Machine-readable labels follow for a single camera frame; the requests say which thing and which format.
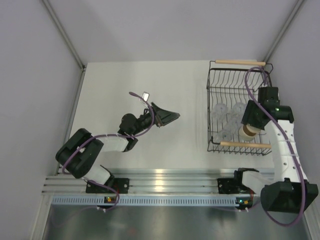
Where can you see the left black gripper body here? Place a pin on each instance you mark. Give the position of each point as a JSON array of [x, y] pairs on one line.
[[145, 121]]

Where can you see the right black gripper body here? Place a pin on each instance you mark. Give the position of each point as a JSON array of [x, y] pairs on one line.
[[257, 104]]

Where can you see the steel cup cork base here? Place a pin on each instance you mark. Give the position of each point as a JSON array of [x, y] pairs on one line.
[[248, 132]]

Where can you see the black wire dish rack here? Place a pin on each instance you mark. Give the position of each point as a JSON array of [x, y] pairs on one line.
[[228, 85]]

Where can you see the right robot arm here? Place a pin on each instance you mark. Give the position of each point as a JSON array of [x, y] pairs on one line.
[[290, 190]]

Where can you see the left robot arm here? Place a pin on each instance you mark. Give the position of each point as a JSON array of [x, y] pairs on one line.
[[79, 153]]

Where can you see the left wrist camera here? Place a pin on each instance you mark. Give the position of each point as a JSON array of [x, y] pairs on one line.
[[145, 96]]

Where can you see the aluminium mounting rail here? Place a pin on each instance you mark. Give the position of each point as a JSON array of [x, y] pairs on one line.
[[148, 182]]

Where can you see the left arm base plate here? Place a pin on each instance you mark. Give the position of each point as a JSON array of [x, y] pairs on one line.
[[120, 185]]

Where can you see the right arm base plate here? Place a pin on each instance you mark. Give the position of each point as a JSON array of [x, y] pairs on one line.
[[228, 186]]

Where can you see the slotted grey cable duct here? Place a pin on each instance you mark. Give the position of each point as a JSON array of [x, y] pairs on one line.
[[202, 201]]

